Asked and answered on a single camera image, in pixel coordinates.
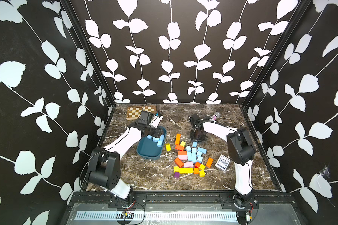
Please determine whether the dark teal plastic tray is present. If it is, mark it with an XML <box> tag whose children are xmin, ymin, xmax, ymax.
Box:
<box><xmin>136</xmin><ymin>126</ymin><xmax>167</xmax><ymax>160</ymax></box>

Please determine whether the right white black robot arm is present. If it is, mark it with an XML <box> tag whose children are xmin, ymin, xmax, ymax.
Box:
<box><xmin>189</xmin><ymin>113</ymin><xmax>255</xmax><ymax>204</ymax></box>

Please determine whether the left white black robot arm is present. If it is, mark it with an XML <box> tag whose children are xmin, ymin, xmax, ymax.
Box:
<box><xmin>84</xmin><ymin>111</ymin><xmax>164</xmax><ymax>201</ymax></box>

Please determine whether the wooden chess board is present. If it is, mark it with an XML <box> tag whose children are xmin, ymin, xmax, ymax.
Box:
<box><xmin>126</xmin><ymin>105</ymin><xmax>156</xmax><ymax>121</ymax></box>

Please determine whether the light blue block pile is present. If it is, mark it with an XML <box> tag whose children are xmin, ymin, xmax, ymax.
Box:
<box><xmin>185</xmin><ymin>142</ymin><xmax>207</xmax><ymax>163</ymax></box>

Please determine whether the long orange block upper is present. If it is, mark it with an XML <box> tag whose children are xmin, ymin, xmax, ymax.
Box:
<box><xmin>175</xmin><ymin>134</ymin><xmax>181</xmax><ymax>145</ymax></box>

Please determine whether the red orange block stack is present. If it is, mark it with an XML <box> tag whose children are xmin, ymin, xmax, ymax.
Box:
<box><xmin>175</xmin><ymin>145</ymin><xmax>188</xmax><ymax>160</ymax></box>

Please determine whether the purple glitter microphone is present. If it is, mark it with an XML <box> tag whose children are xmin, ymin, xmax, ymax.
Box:
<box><xmin>212</xmin><ymin>112</ymin><xmax>220</xmax><ymax>121</ymax></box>

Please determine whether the orange block right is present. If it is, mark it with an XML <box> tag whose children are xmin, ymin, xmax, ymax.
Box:
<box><xmin>206</xmin><ymin>158</ymin><xmax>213</xmax><ymax>168</ymax></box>

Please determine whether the pink block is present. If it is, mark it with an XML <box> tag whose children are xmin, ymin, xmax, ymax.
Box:
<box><xmin>184</xmin><ymin>161</ymin><xmax>194</xmax><ymax>168</ymax></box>

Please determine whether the small yellow block left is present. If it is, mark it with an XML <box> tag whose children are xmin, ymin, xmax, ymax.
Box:
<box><xmin>165</xmin><ymin>144</ymin><xmax>171</xmax><ymax>151</ymax></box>

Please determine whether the orange red block lower left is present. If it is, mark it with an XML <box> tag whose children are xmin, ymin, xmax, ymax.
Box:
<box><xmin>174</xmin><ymin>158</ymin><xmax>184</xmax><ymax>168</ymax></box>

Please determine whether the blue playing card deck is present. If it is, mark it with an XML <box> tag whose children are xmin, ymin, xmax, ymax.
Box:
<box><xmin>215</xmin><ymin>154</ymin><xmax>231</xmax><ymax>172</ymax></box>

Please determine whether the long yellow block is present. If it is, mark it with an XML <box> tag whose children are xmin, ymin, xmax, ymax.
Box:
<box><xmin>178</xmin><ymin>167</ymin><xmax>194</xmax><ymax>174</ymax></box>

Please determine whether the purple cube block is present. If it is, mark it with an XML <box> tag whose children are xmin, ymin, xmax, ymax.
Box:
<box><xmin>174</xmin><ymin>172</ymin><xmax>180</xmax><ymax>179</ymax></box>

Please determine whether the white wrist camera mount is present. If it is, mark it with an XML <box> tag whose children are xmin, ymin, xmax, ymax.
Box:
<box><xmin>150</xmin><ymin>112</ymin><xmax>163</xmax><ymax>128</ymax></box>

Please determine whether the black front rail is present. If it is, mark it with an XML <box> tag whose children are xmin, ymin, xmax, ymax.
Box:
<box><xmin>69</xmin><ymin>190</ymin><xmax>296</xmax><ymax>211</ymax></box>

